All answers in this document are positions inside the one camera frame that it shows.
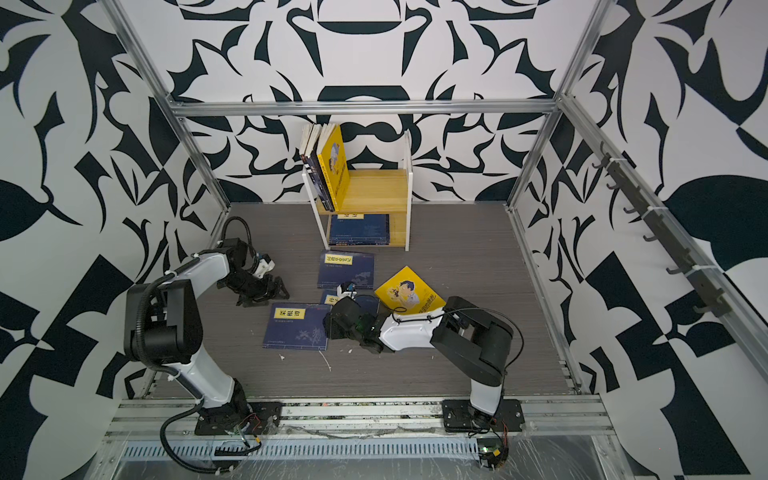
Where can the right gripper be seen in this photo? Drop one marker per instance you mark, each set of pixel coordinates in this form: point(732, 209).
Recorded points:
point(332, 326)

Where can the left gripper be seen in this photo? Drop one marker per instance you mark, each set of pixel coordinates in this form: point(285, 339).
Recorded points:
point(267, 292)

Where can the purple book with old man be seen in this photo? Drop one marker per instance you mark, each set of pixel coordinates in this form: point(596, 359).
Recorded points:
point(316, 174)

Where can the yellow book with figure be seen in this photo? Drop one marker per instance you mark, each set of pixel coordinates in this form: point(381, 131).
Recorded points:
point(332, 159)

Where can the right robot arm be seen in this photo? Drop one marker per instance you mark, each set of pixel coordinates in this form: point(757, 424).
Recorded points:
point(475, 340)

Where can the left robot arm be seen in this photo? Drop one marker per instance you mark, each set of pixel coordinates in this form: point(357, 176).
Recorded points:
point(164, 330)

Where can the yellow book under blue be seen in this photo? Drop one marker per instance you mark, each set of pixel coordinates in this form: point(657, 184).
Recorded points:
point(406, 293)

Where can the wooden white bookshelf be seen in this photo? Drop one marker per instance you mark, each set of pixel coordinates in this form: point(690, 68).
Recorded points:
point(374, 192)

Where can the black book leaning upright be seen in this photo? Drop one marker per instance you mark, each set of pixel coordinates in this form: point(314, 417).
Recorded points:
point(307, 135)

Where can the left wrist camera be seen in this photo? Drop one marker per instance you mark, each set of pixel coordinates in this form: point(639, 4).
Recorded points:
point(264, 266)

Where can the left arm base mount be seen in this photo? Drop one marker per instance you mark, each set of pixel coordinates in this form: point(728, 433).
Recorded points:
point(257, 418)

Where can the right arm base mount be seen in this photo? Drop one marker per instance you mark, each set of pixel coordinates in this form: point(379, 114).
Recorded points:
point(459, 416)

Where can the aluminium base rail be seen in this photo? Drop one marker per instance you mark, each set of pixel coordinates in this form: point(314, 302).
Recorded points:
point(373, 418)

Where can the wall hook rail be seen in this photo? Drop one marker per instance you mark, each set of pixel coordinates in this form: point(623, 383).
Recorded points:
point(658, 220)

